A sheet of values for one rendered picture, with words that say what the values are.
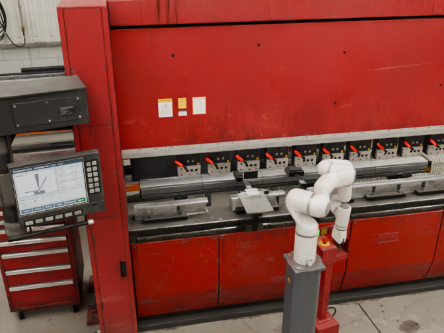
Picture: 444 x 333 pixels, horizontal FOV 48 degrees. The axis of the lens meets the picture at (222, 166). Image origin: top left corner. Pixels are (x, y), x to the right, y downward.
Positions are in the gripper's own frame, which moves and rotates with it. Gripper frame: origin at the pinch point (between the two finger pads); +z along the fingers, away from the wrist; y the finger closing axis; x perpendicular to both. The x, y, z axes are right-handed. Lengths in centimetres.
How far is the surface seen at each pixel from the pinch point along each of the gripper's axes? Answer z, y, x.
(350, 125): -68, -37, 23
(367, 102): -84, -37, 33
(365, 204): -11.4, -21.0, 35.2
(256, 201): -23, -36, -45
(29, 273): 38, -87, -194
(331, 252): -1.6, 6.0, -8.9
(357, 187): -20, -32, 35
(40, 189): -69, -22, -177
